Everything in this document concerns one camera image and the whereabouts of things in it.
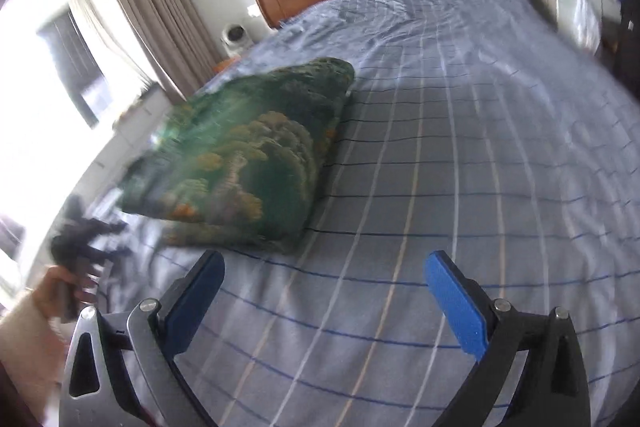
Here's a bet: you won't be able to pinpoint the white sleeved forearm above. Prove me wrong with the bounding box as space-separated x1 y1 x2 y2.
1 294 67 426

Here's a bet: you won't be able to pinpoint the orange wooden nightstand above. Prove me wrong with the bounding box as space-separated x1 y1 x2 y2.
214 57 236 75

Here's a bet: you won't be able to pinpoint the person left hand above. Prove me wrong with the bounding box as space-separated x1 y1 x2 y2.
32 265 96 320

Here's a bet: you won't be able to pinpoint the white plastic bag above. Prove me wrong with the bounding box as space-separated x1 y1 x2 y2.
572 0 601 55

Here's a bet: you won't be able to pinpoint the beige curtain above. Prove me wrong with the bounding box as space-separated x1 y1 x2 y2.
117 0 221 104

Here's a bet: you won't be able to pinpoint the blue checked bed sheet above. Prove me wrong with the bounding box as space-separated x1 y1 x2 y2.
94 0 640 427

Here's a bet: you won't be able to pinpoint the white drawer cabinet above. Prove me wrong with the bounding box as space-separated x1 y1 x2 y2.
72 84 171 210

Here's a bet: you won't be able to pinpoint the black and blue hanging clothes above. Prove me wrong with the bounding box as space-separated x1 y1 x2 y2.
613 0 640 100

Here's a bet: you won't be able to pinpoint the green patterned jacket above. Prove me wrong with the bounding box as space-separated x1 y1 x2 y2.
118 57 355 246

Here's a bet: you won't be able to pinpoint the small white fan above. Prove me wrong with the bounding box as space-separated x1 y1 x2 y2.
221 24 254 56

